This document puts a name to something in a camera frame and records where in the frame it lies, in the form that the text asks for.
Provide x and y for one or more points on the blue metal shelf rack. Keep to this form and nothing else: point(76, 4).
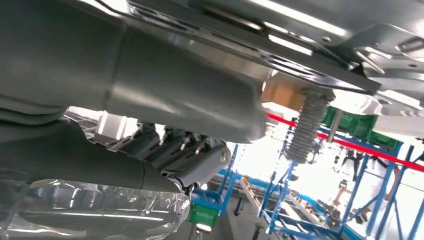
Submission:
point(384, 190)
point(228, 180)

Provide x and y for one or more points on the brown cardboard box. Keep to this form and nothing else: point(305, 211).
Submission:
point(281, 94)

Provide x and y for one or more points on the green plastic crate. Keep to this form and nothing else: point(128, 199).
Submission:
point(384, 140)
point(203, 215)
point(351, 124)

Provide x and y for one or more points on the chrome stanchion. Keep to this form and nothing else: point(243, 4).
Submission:
point(335, 126)

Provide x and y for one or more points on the red barrier belt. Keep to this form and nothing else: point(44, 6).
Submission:
point(364, 149)

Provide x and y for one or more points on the grooved aluminium plate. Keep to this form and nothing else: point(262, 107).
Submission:
point(381, 33)

